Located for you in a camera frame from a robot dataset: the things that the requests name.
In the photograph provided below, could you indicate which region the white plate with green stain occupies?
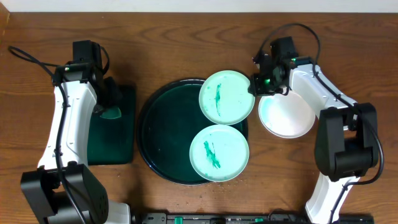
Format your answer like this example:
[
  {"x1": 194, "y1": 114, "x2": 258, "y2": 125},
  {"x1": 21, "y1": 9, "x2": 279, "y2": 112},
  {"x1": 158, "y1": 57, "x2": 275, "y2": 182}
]
[{"x1": 258, "y1": 91, "x2": 316, "y2": 139}]

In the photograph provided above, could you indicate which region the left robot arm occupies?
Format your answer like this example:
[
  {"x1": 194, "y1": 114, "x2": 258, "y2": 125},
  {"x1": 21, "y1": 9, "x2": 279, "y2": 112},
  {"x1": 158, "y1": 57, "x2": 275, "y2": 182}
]
[{"x1": 21, "y1": 40, "x2": 136, "y2": 223}]

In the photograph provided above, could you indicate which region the round black tray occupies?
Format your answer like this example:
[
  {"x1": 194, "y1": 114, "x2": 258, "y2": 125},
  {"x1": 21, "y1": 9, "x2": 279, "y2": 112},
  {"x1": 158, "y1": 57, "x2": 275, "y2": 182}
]
[{"x1": 137, "y1": 79, "x2": 248, "y2": 185}]

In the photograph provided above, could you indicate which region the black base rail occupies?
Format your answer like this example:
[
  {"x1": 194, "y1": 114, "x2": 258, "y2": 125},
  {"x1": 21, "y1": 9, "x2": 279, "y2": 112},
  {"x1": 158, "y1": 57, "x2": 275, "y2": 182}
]
[{"x1": 133, "y1": 212, "x2": 375, "y2": 224}]

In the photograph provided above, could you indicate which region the rectangular black tray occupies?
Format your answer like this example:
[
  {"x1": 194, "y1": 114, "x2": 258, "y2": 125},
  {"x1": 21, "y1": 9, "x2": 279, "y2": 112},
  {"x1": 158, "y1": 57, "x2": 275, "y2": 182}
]
[{"x1": 87, "y1": 85, "x2": 136, "y2": 166}]

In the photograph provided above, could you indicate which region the green scouring sponge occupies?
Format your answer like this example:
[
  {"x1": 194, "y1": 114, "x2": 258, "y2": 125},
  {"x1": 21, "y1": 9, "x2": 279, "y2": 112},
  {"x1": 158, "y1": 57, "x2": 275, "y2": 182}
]
[{"x1": 100, "y1": 106, "x2": 122, "y2": 119}]

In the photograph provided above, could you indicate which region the light green plate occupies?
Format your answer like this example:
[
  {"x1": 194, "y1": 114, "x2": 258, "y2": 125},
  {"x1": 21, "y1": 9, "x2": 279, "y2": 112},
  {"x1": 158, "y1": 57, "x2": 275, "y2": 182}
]
[
  {"x1": 189, "y1": 124, "x2": 249, "y2": 182},
  {"x1": 198, "y1": 70, "x2": 255, "y2": 125}
]

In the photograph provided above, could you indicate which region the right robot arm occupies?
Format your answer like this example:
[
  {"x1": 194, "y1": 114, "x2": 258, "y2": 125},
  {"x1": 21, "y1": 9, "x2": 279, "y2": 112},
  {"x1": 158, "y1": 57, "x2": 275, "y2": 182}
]
[{"x1": 249, "y1": 37, "x2": 384, "y2": 223}]

